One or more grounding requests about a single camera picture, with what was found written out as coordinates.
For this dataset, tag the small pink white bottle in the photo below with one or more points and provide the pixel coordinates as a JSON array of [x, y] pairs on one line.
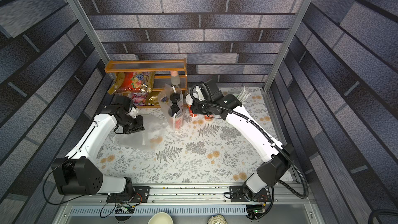
[[175, 79]]

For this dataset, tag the orange two-tier shelf rack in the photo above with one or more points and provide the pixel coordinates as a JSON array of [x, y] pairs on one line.
[[161, 68]]

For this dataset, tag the red cup white lid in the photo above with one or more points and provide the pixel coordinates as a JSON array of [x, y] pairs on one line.
[[189, 102], [209, 117]]

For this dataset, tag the red snack bag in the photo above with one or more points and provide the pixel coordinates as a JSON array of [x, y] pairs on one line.
[[133, 82]]

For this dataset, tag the gold snack bag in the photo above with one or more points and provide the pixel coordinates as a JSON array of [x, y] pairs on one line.
[[152, 99]]

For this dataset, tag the white bowl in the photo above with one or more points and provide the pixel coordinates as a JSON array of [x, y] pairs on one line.
[[161, 218]]

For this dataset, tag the patterned round object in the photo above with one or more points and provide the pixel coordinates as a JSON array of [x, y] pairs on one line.
[[218, 219]]

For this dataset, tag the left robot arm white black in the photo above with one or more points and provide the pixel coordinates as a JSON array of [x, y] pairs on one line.
[[76, 173]]

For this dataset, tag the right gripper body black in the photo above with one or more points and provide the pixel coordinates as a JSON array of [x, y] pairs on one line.
[[196, 108]]

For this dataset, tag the white wrapped straws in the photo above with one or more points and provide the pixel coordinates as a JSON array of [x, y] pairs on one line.
[[243, 95]]

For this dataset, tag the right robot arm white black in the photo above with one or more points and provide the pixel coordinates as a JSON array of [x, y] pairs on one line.
[[274, 165]]

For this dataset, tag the red cup black lid front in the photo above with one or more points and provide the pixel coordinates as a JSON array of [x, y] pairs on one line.
[[176, 114]]

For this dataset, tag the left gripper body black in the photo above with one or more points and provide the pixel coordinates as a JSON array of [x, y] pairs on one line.
[[132, 124]]

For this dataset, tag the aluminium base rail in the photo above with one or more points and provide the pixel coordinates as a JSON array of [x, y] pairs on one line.
[[184, 200]]

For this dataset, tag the red cup black lid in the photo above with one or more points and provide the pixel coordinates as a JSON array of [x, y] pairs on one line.
[[176, 114], [174, 98]]

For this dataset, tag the colourful candy bag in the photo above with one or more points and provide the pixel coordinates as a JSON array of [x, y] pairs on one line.
[[138, 99]]

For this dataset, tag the clear plastic carrier bag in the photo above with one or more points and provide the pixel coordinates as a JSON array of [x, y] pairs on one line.
[[165, 103]]

